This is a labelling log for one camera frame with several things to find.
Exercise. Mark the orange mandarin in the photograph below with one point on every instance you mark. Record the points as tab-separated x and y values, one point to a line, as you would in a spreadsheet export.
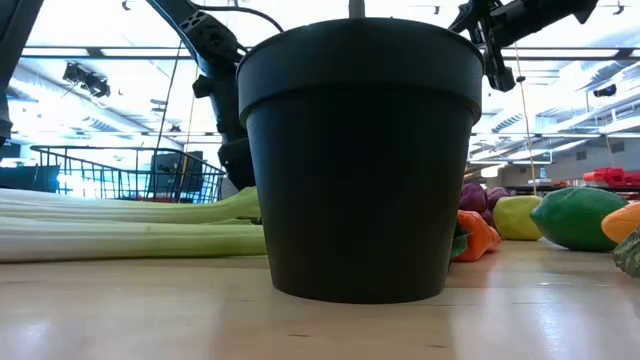
625	225

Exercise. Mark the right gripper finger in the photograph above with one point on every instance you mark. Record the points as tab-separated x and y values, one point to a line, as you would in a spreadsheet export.
502	75

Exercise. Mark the black ceiling lamp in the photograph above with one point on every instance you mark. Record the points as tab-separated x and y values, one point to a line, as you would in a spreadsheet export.
605	91

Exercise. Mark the orange bell pepper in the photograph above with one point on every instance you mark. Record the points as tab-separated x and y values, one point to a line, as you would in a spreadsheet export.
477	235

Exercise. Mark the green celery bunch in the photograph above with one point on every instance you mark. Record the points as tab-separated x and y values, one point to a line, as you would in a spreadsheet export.
125	240

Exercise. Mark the black plant pot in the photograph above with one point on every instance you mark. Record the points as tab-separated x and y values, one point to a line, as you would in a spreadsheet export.
360	175

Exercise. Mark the green lime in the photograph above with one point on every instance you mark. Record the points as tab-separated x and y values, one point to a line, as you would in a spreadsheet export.
575	220

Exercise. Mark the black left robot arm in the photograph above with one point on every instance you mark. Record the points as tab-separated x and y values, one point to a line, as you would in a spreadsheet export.
210	35

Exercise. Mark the green cucumber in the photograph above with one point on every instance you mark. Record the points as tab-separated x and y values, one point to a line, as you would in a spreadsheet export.
630	257

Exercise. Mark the black ceiling device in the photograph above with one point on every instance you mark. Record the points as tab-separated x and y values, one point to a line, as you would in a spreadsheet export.
90	82

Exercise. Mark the red storage bins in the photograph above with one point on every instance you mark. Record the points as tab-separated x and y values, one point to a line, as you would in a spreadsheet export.
612	176

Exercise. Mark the purple grapes bunch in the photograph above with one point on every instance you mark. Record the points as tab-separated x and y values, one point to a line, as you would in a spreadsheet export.
472	197

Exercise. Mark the yellow lemon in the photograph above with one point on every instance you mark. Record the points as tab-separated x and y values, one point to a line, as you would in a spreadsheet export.
517	220

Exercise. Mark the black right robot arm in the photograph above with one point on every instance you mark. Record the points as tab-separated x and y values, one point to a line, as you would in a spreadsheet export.
540	15

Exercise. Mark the dark background counter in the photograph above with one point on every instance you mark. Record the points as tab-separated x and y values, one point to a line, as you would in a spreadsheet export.
25	179

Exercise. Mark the blue bottle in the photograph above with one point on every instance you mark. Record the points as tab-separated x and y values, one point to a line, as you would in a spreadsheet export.
542	175

